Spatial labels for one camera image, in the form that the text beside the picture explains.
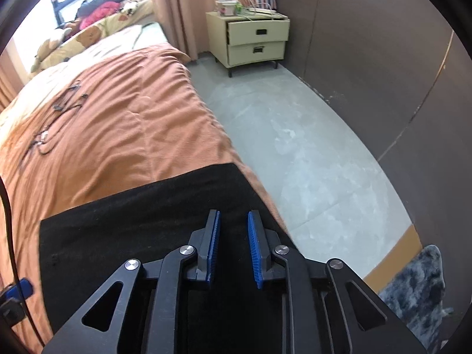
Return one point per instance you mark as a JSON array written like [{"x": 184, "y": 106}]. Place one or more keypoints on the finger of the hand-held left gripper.
[{"x": 20, "y": 288}]

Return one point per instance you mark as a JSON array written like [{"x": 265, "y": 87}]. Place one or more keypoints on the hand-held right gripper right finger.
[{"x": 254, "y": 250}]

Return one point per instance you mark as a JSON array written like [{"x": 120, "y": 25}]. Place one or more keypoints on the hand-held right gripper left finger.
[{"x": 214, "y": 250}]

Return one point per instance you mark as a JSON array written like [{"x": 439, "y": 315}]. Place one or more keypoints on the black pants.
[{"x": 147, "y": 210}]

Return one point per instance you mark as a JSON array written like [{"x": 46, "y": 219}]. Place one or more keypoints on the orange blanket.
[{"x": 110, "y": 125}]

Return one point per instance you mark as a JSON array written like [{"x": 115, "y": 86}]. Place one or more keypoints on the grey fluffy rug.
[{"x": 413, "y": 295}]

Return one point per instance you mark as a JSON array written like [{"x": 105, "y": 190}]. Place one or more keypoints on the cream nightstand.
[{"x": 254, "y": 49}]

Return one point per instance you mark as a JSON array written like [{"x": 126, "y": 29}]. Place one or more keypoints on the pink curtain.
[
  {"x": 177, "y": 7},
  {"x": 7, "y": 84}
]

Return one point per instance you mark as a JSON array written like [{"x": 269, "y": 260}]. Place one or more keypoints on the white power strip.
[{"x": 263, "y": 11}]

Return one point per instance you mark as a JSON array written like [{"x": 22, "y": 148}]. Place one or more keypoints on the beige plush toy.
[{"x": 49, "y": 46}]

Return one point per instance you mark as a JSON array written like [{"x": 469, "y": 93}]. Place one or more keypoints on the white pink container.
[{"x": 225, "y": 6}]

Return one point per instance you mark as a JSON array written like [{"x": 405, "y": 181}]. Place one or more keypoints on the white plush toy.
[{"x": 131, "y": 2}]

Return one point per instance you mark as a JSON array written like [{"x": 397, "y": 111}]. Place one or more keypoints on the pink cloth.
[{"x": 101, "y": 11}]

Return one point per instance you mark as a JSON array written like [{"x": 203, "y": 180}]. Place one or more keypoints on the dark clothing pile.
[{"x": 92, "y": 3}]

